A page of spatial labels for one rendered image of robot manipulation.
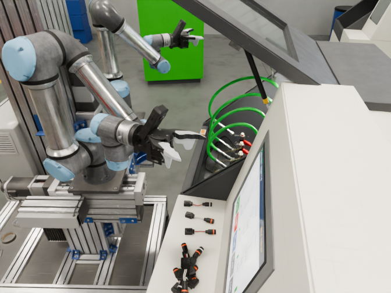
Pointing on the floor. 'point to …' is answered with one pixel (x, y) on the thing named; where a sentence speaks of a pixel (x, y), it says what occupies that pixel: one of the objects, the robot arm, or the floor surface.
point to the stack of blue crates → (79, 20)
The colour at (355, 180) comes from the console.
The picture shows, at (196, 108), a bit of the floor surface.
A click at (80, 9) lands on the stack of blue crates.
